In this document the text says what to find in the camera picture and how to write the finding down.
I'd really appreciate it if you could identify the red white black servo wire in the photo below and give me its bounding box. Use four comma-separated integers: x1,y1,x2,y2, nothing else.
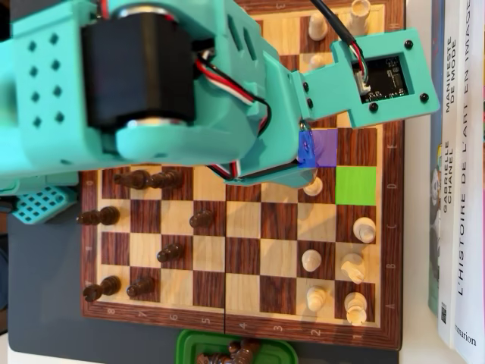
90,0,111,19
195,49,300,180

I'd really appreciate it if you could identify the dark chess bishop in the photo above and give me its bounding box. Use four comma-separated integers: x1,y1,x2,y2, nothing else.
149,169,183,190
77,206,121,228

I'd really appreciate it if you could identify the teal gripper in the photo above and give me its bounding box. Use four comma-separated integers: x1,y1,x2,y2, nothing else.
241,55,318,189

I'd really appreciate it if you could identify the wooden chessboard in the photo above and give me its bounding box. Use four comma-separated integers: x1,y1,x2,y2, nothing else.
78,0,405,352

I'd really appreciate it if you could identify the dark chess rook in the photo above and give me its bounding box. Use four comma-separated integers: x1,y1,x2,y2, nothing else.
83,275,123,303

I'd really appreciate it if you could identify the white art history book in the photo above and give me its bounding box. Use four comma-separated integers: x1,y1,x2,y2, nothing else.
452,0,485,364

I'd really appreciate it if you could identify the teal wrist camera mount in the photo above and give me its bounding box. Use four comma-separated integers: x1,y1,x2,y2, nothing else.
293,28,441,130

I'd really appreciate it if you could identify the white chess knight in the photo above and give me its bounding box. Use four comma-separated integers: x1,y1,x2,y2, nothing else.
339,253,367,284

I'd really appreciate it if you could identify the green plastic tray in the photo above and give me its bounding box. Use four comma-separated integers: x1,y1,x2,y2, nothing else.
175,328,299,364

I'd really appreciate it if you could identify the white chess bishop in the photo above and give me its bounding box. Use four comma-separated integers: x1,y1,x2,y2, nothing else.
352,215,377,244

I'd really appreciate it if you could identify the white chess rook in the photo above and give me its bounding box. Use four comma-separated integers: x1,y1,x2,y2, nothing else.
350,0,371,33
343,290,368,326

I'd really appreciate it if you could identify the dark chess pawn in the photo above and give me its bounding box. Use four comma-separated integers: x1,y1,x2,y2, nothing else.
189,209,215,229
157,242,186,263
126,275,156,299

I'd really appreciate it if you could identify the black camera cable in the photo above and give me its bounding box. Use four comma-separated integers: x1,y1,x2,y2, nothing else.
309,0,371,92

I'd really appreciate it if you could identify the dark chess queen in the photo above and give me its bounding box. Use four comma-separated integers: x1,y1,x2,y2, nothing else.
113,169,152,190

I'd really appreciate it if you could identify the white chess pawn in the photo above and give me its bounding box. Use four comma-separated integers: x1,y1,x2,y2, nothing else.
301,249,323,272
302,174,324,197
305,284,327,312
307,52,334,74
308,13,327,41

